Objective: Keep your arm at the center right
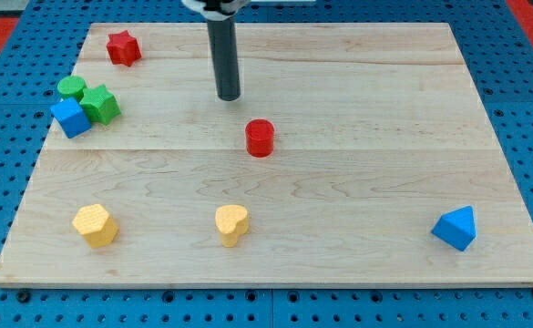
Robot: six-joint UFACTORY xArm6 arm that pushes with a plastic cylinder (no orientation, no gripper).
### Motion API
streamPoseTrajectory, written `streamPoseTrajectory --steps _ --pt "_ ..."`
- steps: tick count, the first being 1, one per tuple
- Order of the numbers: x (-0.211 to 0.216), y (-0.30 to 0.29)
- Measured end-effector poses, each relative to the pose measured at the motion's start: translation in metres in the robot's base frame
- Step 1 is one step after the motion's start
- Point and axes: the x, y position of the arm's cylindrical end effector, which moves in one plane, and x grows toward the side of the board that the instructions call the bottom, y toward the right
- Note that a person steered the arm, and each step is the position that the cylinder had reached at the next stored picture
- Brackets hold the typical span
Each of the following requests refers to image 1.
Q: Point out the red cylinder block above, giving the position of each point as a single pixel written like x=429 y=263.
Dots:
x=259 y=135

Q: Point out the yellow heart block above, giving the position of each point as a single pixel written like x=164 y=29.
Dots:
x=231 y=221

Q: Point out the light wooden board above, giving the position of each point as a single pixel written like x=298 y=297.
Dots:
x=378 y=131

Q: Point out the red star block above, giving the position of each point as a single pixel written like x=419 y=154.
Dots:
x=123 y=48

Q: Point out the blue cube block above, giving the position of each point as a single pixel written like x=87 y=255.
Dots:
x=71 y=117

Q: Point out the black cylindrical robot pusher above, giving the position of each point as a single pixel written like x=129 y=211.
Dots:
x=224 y=55

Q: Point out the green cylinder block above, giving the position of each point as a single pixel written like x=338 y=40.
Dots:
x=72 y=87

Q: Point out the blue triangular prism block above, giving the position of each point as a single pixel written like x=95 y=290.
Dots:
x=457 y=228

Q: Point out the yellow hexagon block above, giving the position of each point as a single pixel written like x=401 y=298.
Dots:
x=95 y=224

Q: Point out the green star block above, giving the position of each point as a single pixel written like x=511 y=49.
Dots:
x=99 y=104

